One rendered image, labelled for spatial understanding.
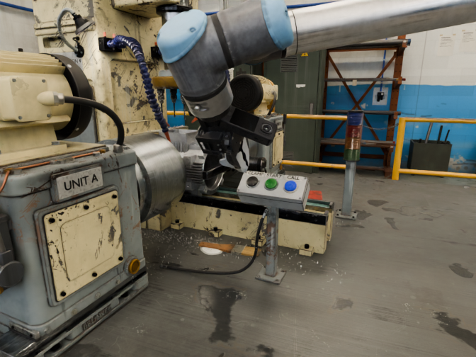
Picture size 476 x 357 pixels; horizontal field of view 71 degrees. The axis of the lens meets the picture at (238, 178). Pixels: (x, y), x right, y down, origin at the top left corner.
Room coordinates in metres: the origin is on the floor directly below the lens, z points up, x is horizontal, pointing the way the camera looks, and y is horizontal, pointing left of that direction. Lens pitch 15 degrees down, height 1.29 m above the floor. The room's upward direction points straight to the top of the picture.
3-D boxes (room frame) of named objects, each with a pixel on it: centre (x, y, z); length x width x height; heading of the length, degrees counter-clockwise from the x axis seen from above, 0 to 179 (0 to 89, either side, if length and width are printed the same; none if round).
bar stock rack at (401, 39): (5.51, -1.34, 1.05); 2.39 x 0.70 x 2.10; 70
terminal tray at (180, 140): (1.23, 0.21, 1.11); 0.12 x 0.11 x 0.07; 65
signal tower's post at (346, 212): (1.26, -0.44, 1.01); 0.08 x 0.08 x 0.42; 65
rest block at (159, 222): (1.14, 0.29, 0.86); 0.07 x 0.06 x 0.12; 155
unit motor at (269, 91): (1.78, -0.12, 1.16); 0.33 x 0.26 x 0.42; 155
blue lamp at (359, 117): (1.26, -0.44, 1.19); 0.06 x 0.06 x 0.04
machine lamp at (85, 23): (1.09, 0.49, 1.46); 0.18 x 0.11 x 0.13; 65
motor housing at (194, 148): (1.21, 0.18, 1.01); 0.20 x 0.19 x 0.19; 65
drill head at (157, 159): (0.89, 0.33, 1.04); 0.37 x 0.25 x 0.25; 155
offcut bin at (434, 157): (5.05, -2.96, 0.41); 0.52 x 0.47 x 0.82; 70
